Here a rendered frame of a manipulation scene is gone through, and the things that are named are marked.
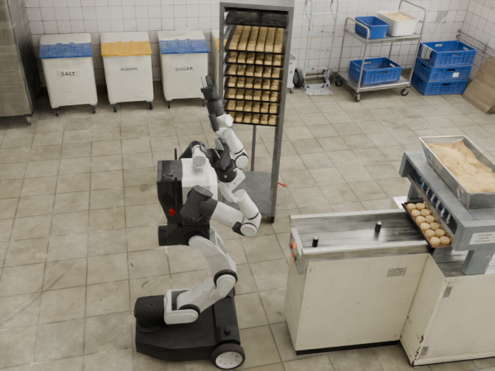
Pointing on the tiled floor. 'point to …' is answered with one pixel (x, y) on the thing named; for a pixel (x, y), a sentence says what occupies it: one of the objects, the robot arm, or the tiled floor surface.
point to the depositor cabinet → (448, 311)
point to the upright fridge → (17, 62)
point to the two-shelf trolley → (388, 57)
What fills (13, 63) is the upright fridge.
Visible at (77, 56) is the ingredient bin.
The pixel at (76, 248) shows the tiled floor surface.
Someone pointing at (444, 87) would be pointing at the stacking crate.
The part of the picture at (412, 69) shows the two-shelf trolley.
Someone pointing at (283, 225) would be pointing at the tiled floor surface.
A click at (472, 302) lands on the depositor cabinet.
